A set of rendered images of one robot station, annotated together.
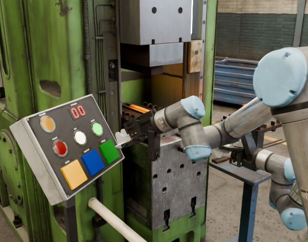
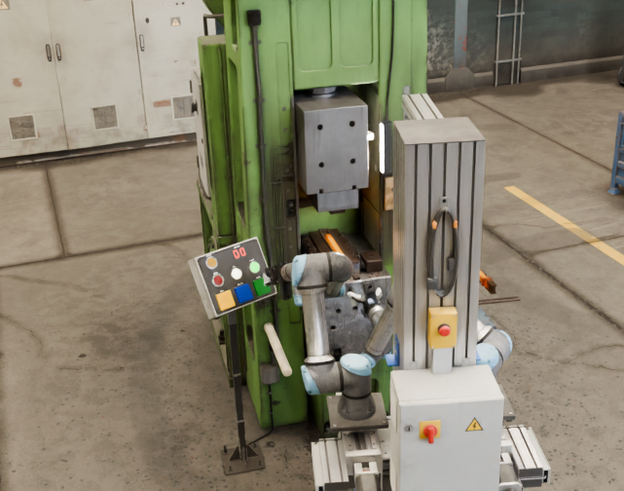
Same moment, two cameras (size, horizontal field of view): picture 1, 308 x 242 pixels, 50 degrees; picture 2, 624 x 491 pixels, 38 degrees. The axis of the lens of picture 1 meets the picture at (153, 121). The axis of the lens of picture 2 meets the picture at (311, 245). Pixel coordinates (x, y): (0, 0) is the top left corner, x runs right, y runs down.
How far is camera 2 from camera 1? 304 cm
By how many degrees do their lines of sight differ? 25
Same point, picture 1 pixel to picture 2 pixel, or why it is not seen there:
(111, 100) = (289, 235)
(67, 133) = (226, 270)
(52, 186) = (208, 306)
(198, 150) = (298, 298)
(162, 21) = (331, 173)
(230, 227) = not seen: hidden behind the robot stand
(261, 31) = not seen: outside the picture
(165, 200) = (334, 338)
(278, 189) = not seen: hidden behind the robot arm
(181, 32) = (355, 180)
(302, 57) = (303, 263)
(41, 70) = (238, 193)
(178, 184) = (351, 325)
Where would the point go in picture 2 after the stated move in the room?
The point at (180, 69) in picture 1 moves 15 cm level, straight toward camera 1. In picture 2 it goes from (378, 205) to (364, 215)
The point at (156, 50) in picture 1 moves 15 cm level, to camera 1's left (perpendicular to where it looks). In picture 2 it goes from (325, 198) to (296, 194)
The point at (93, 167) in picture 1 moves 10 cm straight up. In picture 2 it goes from (242, 297) to (240, 277)
